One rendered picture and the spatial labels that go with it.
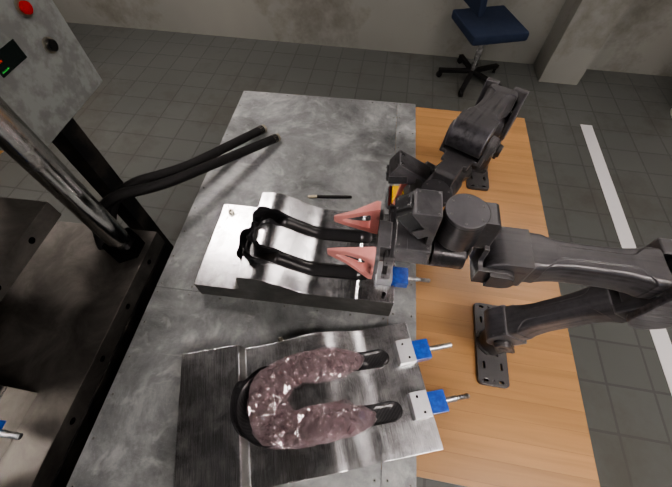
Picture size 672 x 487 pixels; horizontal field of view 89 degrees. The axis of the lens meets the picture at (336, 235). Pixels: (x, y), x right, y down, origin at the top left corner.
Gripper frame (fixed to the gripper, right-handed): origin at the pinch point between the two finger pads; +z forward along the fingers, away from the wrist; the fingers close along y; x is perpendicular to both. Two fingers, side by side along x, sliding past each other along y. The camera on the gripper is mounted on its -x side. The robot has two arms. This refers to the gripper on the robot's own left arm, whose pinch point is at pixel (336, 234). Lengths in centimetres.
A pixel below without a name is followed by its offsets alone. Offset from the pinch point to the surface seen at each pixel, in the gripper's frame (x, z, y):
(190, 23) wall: 106, 184, -276
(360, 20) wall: 95, 28, -276
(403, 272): 29.5, -14.2, -10.6
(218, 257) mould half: 32.7, 34.0, -9.3
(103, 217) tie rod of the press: 22, 62, -11
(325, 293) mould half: 31.1, 3.8, -2.9
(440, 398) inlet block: 33.3, -23.9, 15.6
